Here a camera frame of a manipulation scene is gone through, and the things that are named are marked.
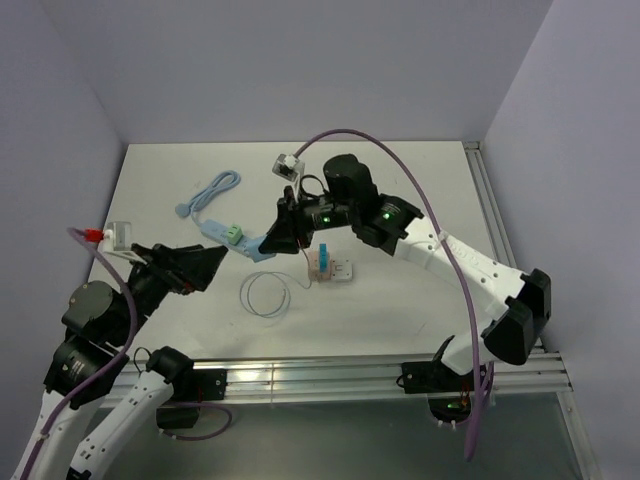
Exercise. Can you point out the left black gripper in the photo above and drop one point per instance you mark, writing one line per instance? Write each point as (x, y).
(184, 268)

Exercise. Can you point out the green plug adapter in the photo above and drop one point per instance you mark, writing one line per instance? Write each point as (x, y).
(234, 234)

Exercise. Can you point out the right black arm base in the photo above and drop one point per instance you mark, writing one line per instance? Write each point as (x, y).
(449, 393)

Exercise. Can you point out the white plug adapter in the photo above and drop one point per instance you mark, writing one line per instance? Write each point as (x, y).
(341, 270)

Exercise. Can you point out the aluminium right rail frame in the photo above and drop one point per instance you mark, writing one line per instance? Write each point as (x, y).
(497, 232)

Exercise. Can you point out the aluminium front rail frame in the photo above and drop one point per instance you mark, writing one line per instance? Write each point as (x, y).
(373, 377)

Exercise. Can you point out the aluminium rail frame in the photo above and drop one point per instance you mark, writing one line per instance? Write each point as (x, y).
(497, 232)
(373, 377)

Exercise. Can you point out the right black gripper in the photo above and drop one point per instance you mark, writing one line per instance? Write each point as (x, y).
(291, 211)

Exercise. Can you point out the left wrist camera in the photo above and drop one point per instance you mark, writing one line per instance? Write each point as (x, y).
(115, 237)

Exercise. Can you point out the light blue charger with cable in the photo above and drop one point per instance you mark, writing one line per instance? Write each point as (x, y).
(267, 294)

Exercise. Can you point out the blue plug adapter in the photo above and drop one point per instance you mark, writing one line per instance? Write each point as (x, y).
(323, 259)

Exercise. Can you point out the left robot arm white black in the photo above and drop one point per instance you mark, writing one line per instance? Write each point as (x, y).
(101, 322)

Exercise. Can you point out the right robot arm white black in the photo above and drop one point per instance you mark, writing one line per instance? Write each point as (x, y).
(510, 307)

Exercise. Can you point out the pink cube socket adapter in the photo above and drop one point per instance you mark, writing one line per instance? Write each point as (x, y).
(313, 273)

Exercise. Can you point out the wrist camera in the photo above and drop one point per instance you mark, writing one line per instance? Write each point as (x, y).
(115, 237)
(288, 167)

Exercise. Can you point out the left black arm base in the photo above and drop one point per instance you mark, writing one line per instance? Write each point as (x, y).
(200, 385)

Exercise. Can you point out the light blue power strip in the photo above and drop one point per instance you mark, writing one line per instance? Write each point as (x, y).
(247, 247)

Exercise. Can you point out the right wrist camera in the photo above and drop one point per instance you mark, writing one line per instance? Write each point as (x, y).
(288, 167)

